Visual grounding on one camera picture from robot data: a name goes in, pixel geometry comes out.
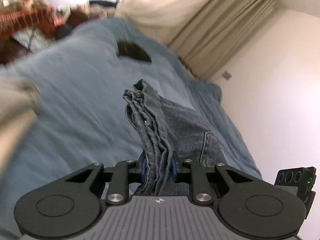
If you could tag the cream folded garment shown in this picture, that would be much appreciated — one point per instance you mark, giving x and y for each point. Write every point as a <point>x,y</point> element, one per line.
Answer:
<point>12,132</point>

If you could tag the black camera box green LED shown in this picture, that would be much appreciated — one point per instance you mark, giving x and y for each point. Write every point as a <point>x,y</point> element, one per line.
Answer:
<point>298,181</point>

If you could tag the black cat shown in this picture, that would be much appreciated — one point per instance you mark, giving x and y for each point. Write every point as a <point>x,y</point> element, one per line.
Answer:
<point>129,49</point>

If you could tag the beige drape curtain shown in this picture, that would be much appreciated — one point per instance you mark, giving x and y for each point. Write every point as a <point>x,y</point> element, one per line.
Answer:
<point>217,31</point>

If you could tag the dark blue pillow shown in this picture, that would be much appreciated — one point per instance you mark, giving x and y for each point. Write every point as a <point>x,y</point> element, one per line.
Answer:
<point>103,3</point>

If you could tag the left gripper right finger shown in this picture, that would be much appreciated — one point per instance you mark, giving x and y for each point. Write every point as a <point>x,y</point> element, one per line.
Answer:
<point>192,173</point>

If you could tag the blue fleece blanket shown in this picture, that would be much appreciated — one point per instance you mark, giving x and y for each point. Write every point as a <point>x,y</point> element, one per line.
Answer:
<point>81,111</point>

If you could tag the white sheer curtain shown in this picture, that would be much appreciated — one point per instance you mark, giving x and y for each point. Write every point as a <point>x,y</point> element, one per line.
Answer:
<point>158,13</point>

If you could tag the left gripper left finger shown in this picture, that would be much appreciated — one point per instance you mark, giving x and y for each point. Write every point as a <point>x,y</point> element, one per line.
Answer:
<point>121,176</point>

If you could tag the blue denim shorts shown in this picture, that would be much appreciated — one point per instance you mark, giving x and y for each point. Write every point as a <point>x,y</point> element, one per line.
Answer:
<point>167,128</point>

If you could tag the dark wooden nightstand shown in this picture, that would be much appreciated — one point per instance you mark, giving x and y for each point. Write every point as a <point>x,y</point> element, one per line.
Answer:
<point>78,17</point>

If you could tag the red patterned tablecloth table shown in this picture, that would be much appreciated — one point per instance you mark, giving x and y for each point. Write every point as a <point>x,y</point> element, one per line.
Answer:
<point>46,20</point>

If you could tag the wall power outlet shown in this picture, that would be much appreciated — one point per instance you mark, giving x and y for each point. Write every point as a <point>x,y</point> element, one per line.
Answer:
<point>226,75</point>

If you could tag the grey folded sweater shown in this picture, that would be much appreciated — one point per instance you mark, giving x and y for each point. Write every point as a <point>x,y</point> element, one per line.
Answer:
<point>17,97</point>

